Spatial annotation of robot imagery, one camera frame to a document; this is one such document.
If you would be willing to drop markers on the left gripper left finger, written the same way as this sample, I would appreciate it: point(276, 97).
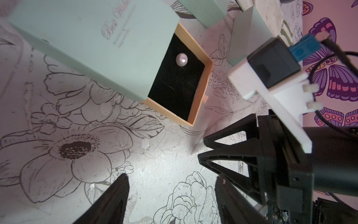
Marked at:
point(111, 206)

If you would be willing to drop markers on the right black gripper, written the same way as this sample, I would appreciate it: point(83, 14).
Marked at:
point(280, 172)

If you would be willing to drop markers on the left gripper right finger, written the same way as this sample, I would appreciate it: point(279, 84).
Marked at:
point(233, 207)

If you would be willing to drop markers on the pearl earring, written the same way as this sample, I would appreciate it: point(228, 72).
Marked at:
point(181, 59)

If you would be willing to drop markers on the mint jewelry box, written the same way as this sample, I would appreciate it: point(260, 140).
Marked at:
point(119, 44)
point(207, 12)
point(249, 33)

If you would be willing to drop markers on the white work glove left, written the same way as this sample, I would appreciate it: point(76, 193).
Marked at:
point(270, 11)

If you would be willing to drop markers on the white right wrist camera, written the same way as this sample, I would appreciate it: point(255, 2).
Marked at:
point(273, 70)

